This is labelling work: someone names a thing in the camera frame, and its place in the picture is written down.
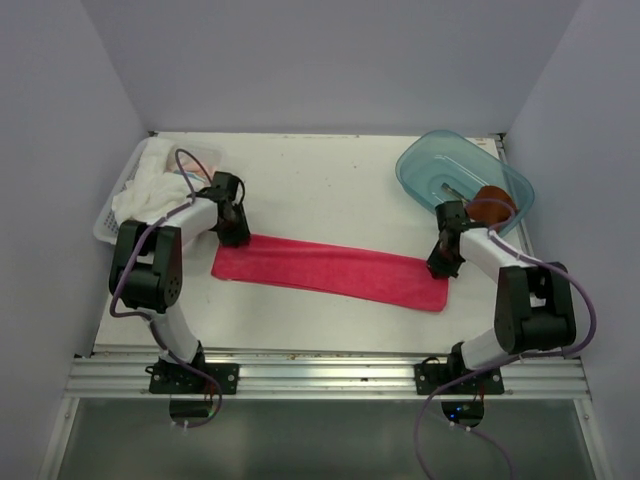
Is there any pink towel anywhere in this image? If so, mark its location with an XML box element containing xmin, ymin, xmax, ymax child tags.
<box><xmin>211</xmin><ymin>235</ymin><xmax>449</xmax><ymax>313</ymax></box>

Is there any brown towel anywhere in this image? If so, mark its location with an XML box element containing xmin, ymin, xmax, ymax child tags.
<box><xmin>466</xmin><ymin>185</ymin><xmax>518</xmax><ymax>233</ymax></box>

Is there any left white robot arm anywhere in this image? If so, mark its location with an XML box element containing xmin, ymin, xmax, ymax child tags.
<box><xmin>109</xmin><ymin>172</ymin><xmax>251</xmax><ymax>393</ymax></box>

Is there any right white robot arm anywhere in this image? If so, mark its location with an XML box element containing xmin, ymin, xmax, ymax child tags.
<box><xmin>427</xmin><ymin>201</ymin><xmax>576</xmax><ymax>393</ymax></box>

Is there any white plastic basket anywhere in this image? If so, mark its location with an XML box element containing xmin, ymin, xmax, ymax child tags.
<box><xmin>93</xmin><ymin>137</ymin><xmax>226</xmax><ymax>244</ymax></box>

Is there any blue and peach towel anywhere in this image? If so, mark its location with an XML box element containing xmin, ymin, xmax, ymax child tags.
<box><xmin>167</xmin><ymin>157</ymin><xmax>215</xmax><ymax>182</ymax></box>

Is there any white towel in basket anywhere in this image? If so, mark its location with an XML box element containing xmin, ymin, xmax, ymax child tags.
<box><xmin>111</xmin><ymin>138</ymin><xmax>191</xmax><ymax>226</ymax></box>

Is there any blue transparent plastic tub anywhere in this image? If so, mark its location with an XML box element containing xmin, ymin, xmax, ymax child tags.
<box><xmin>395</xmin><ymin>130</ymin><xmax>535</xmax><ymax>234</ymax></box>

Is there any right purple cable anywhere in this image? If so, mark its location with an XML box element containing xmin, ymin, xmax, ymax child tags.
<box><xmin>415</xmin><ymin>197</ymin><xmax>597</xmax><ymax>480</ymax></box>

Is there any purple cable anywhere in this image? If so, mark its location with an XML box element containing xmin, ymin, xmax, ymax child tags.
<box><xmin>108</xmin><ymin>148</ymin><xmax>226</xmax><ymax>429</ymax></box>
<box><xmin>415</xmin><ymin>197</ymin><xmax>597</xmax><ymax>480</ymax></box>

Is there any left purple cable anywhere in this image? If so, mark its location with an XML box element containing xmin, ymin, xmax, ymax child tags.
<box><xmin>108</xmin><ymin>148</ymin><xmax>226</xmax><ymax>429</ymax></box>

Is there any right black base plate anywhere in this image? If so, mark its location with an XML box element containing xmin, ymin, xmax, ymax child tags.
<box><xmin>413</xmin><ymin>355</ymin><xmax>505</xmax><ymax>396</ymax></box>

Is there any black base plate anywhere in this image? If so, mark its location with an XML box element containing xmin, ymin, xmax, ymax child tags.
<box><xmin>145</xmin><ymin>361</ymin><xmax>240</xmax><ymax>395</ymax></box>
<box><xmin>413</xmin><ymin>355</ymin><xmax>505</xmax><ymax>396</ymax></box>

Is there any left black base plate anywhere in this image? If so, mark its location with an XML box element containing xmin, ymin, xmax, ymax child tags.
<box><xmin>145</xmin><ymin>361</ymin><xmax>240</xmax><ymax>395</ymax></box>

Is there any aluminium mounting rail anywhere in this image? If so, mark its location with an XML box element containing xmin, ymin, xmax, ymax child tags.
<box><xmin>64</xmin><ymin>348</ymin><xmax>590</xmax><ymax>400</ymax></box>

